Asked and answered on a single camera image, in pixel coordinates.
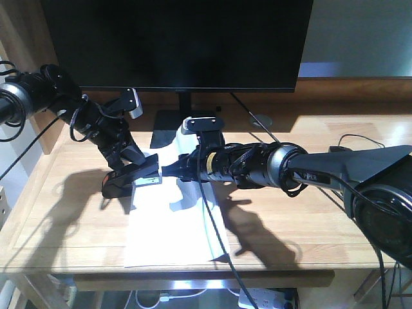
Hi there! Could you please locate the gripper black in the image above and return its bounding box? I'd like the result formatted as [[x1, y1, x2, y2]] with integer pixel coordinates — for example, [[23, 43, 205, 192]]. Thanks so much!
[[86, 111, 146, 171], [162, 150, 209, 182]]

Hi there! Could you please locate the black stapler with orange tab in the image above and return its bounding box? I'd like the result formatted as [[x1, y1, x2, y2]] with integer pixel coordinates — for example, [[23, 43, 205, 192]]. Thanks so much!
[[101, 154, 162, 199]]

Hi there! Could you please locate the white paper stack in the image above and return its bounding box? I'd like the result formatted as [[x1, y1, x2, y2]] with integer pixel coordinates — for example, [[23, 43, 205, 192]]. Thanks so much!
[[123, 127, 231, 268]]

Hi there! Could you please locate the robot arm black grey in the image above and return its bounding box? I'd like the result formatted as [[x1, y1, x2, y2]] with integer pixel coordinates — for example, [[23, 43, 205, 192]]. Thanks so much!
[[163, 142, 411, 267]]

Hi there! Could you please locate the wooden desk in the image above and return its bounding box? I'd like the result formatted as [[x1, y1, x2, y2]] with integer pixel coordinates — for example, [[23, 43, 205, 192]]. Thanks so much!
[[0, 0, 412, 309]]

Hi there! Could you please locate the white power strip under desk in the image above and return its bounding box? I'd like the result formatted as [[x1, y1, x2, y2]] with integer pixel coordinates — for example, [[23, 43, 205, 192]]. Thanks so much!
[[247, 288, 297, 309]]

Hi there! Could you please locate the black monitor with stand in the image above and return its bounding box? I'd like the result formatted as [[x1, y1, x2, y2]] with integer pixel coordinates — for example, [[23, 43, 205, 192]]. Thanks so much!
[[41, 1, 313, 148]]

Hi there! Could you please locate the black computer mouse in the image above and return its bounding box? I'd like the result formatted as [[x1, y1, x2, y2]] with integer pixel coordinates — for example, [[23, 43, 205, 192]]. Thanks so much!
[[328, 145, 351, 153]]

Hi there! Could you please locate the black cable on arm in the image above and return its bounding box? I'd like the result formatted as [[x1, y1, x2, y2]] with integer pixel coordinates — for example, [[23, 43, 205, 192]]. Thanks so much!
[[196, 135, 258, 309]]

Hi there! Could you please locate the wrist camera black grey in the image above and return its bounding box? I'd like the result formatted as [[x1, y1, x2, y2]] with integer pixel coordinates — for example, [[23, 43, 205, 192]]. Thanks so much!
[[181, 117, 225, 148]]

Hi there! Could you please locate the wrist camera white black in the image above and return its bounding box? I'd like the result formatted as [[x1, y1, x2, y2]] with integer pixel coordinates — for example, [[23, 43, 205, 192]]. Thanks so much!
[[105, 88, 144, 119]]

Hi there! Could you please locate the black monitor cable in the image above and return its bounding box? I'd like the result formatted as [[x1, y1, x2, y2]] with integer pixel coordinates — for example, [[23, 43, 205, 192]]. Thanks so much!
[[229, 92, 279, 142]]

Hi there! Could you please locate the grey desk cable grommet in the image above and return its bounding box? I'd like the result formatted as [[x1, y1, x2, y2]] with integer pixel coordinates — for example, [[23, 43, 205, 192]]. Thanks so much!
[[248, 115, 273, 127]]

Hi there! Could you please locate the white cable on floor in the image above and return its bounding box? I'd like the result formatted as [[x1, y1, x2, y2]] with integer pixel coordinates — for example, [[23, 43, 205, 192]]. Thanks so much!
[[124, 288, 239, 309]]

